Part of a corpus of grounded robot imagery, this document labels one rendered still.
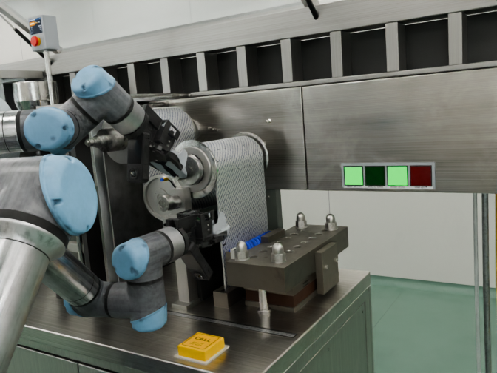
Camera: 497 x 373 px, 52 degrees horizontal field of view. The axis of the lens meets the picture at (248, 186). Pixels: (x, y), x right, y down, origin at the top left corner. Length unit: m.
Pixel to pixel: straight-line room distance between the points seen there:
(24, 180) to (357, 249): 3.49
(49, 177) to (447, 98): 0.96
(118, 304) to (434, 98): 0.89
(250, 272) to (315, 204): 2.93
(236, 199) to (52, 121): 0.58
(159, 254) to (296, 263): 0.34
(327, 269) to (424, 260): 2.64
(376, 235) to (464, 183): 2.65
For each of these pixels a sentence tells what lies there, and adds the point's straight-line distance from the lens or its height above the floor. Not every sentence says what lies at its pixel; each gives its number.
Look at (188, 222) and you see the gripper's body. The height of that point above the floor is 1.15.
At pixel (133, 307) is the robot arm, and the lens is 1.09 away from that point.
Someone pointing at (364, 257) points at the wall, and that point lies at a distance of 4.07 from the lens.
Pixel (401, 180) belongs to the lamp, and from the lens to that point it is 1.40.
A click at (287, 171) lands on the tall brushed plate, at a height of 1.20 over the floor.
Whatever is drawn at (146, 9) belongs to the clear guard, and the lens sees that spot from 1.74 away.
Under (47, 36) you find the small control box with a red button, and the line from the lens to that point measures 1.69.
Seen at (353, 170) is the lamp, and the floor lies 1.20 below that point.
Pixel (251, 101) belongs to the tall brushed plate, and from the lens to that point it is 1.57.
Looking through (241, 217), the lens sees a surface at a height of 1.10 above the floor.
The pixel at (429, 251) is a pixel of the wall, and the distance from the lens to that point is 3.92.
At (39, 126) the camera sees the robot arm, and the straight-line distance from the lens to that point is 0.95.
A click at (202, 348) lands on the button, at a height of 0.92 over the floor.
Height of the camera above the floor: 1.39
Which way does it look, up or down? 9 degrees down
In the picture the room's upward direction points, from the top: 5 degrees counter-clockwise
